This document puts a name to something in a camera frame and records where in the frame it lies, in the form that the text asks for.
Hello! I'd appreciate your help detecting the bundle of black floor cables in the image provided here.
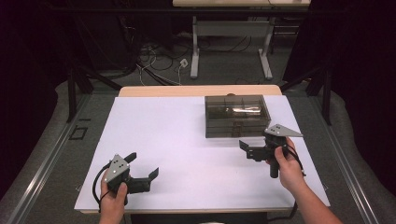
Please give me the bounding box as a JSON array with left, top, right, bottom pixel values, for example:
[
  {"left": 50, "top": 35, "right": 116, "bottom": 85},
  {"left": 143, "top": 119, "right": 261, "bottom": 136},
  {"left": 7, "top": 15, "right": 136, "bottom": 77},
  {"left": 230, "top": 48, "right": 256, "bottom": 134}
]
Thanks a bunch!
[{"left": 136, "top": 34, "right": 194, "bottom": 73}]

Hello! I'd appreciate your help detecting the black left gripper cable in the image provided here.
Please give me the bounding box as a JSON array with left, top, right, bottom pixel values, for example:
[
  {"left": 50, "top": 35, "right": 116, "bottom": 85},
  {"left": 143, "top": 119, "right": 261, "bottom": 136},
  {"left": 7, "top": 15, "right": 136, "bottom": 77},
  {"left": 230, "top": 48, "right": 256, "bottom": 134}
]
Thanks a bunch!
[{"left": 92, "top": 162, "right": 114, "bottom": 213}]

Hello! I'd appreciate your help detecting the person's right hand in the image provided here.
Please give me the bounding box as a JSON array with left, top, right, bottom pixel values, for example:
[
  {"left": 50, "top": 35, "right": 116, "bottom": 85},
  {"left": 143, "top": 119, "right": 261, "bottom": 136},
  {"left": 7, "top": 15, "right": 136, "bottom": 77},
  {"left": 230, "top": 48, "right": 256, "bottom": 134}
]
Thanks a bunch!
[{"left": 274, "top": 136, "right": 307, "bottom": 195}]

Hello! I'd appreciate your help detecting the black metal stand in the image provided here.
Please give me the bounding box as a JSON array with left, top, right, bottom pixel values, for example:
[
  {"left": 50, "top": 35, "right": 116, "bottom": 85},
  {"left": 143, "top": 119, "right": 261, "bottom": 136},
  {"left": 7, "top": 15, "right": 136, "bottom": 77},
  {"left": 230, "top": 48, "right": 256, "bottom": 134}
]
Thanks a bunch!
[
  {"left": 65, "top": 65, "right": 123, "bottom": 124},
  {"left": 279, "top": 65, "right": 332, "bottom": 126}
]

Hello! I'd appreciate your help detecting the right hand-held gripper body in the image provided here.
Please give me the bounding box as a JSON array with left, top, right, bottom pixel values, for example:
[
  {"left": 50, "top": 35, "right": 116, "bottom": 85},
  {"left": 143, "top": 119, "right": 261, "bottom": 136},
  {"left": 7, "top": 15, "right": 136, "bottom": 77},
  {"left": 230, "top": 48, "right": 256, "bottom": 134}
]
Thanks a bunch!
[{"left": 246, "top": 123, "right": 304, "bottom": 179}]

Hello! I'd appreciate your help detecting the aluminium floor rail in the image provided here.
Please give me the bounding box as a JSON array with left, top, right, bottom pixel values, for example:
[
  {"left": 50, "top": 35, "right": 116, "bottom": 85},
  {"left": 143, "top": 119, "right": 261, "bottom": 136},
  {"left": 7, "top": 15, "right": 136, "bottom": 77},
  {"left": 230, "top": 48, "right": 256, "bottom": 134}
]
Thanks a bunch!
[
  {"left": 311, "top": 96, "right": 380, "bottom": 224},
  {"left": 6, "top": 92, "right": 92, "bottom": 224}
]

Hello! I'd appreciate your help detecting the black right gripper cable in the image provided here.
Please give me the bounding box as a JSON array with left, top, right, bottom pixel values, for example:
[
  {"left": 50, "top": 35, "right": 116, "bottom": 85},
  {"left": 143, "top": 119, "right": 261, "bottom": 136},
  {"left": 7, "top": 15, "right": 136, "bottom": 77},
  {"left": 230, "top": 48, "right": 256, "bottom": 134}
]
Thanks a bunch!
[{"left": 266, "top": 143, "right": 308, "bottom": 223}]

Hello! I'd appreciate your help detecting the dark curtain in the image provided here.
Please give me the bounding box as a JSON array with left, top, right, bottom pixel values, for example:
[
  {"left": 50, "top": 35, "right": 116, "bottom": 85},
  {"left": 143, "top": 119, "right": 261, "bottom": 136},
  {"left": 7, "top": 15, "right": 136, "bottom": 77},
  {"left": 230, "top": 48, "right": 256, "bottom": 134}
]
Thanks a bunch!
[
  {"left": 0, "top": 0, "right": 71, "bottom": 195},
  {"left": 311, "top": 0, "right": 396, "bottom": 195}
]

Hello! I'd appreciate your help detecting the person's left hand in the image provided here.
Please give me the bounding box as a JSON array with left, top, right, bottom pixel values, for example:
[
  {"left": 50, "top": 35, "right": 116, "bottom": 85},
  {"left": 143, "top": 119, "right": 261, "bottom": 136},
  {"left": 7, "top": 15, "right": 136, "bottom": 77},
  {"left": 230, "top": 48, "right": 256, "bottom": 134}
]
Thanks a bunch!
[{"left": 99, "top": 180, "right": 129, "bottom": 218}]

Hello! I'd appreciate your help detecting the white desk with metal legs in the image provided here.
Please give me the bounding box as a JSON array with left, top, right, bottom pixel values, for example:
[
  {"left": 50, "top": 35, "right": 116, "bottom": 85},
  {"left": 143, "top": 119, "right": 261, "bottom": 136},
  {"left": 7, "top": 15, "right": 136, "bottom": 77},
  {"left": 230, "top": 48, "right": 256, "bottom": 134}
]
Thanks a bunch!
[{"left": 172, "top": 0, "right": 312, "bottom": 80}]

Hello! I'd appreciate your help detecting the white floor cable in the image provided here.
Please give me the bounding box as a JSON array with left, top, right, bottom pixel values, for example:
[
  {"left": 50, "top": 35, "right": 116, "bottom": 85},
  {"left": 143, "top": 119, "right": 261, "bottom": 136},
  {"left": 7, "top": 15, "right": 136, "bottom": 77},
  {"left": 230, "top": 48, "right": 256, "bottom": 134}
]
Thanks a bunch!
[{"left": 135, "top": 61, "right": 182, "bottom": 87}]

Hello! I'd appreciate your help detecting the light wooden table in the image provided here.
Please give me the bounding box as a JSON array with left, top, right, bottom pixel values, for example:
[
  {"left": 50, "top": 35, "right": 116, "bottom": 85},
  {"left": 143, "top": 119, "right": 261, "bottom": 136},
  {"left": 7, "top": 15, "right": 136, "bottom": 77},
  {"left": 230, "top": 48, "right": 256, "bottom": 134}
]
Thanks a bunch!
[{"left": 78, "top": 84, "right": 329, "bottom": 216}]

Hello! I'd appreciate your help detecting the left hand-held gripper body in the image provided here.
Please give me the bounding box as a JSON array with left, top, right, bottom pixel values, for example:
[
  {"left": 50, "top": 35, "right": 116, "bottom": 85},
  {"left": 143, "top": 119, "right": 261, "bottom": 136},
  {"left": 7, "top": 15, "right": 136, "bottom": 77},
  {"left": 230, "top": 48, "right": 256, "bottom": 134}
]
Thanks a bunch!
[{"left": 103, "top": 154, "right": 152, "bottom": 194}]

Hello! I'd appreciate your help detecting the smoked clear drawer box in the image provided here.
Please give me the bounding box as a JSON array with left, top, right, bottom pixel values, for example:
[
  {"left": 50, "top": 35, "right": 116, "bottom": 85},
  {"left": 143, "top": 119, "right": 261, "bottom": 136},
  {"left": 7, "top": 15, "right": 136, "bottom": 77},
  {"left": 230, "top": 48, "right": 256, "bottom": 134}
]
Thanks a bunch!
[{"left": 204, "top": 93, "right": 272, "bottom": 139}]

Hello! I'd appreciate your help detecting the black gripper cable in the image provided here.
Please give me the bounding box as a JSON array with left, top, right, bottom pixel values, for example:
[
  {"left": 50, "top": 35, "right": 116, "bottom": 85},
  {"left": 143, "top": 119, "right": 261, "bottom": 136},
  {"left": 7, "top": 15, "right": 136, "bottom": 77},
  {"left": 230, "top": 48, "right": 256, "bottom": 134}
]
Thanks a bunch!
[
  {"left": 92, "top": 162, "right": 114, "bottom": 213},
  {"left": 266, "top": 143, "right": 308, "bottom": 223}
]

